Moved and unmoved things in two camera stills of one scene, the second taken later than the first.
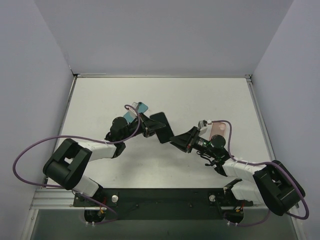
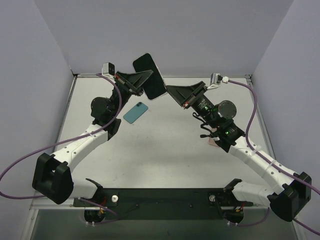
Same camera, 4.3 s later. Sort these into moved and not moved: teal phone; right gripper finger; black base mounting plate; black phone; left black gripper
Moved: right gripper finger; black phone; left black gripper
Not moved: teal phone; black base mounting plate
